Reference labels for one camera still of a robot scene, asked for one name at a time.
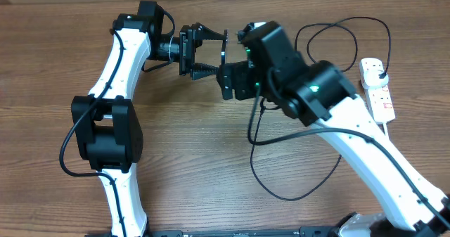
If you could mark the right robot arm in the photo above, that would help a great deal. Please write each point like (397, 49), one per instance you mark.
(327, 104)

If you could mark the white charger plug adapter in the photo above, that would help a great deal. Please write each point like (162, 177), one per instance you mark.
(373, 79)

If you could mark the Samsung Galaxy smartphone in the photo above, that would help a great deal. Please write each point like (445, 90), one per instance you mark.
(224, 46)

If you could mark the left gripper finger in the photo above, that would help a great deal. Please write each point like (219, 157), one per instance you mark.
(201, 70)
(204, 33)

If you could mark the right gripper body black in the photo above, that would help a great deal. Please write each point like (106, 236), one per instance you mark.
(239, 80)

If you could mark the white power strip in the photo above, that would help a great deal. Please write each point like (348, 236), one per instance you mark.
(378, 100)

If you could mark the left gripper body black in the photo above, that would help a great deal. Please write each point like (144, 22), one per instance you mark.
(185, 49)

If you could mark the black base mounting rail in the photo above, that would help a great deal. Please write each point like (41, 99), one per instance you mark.
(303, 231)

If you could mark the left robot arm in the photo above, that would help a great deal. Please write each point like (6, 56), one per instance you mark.
(105, 123)

